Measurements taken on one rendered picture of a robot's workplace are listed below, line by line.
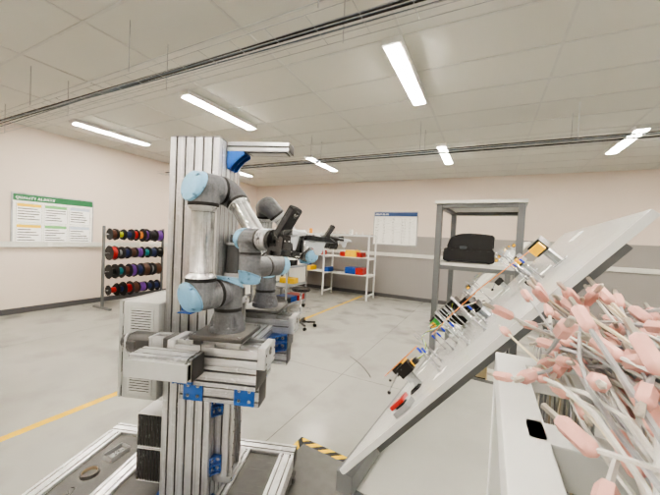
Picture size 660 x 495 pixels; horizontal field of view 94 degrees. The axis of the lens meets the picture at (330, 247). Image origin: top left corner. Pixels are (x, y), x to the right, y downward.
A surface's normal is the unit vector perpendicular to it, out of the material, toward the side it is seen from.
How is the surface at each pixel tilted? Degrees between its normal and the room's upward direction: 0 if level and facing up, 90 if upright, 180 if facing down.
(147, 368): 90
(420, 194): 90
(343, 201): 90
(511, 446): 0
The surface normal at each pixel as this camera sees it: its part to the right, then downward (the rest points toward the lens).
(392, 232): -0.45, 0.00
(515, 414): 0.05, -1.00
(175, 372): -0.12, 0.02
